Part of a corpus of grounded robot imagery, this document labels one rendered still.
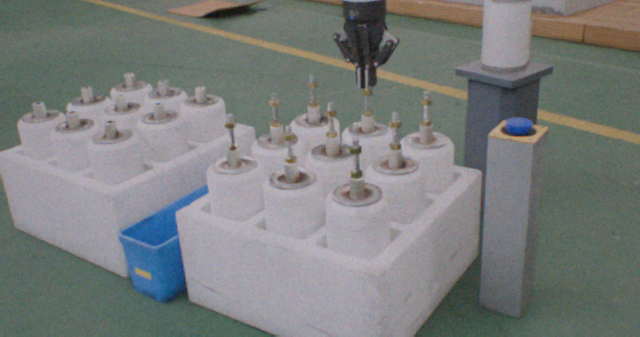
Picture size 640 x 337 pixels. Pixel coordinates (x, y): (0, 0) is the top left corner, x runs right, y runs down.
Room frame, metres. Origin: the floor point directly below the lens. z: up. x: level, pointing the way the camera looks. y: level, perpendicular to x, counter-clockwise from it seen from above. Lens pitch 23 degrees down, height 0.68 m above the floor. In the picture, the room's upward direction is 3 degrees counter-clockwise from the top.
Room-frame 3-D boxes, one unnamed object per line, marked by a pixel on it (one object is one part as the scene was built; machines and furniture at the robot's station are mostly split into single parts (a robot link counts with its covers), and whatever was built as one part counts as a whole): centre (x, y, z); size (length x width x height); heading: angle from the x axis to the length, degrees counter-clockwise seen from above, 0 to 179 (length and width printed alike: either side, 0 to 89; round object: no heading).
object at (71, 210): (1.33, 0.41, 0.09); 0.39 x 0.39 x 0.18; 53
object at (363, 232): (0.86, -0.05, 0.16); 0.10 x 0.10 x 0.18
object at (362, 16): (1.12, -0.09, 0.45); 0.08 x 0.08 x 0.09
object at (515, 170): (0.92, -0.30, 0.16); 0.07 x 0.07 x 0.31; 55
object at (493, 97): (1.32, -0.39, 0.15); 0.15 x 0.15 x 0.30; 39
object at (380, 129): (1.12, -0.09, 0.25); 0.08 x 0.08 x 0.01
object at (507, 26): (1.32, -0.39, 0.39); 0.09 x 0.09 x 0.17; 39
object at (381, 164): (0.96, -0.12, 0.25); 0.08 x 0.08 x 0.01
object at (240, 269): (1.03, -0.02, 0.09); 0.39 x 0.39 x 0.18; 55
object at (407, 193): (0.96, -0.12, 0.16); 0.10 x 0.10 x 0.18
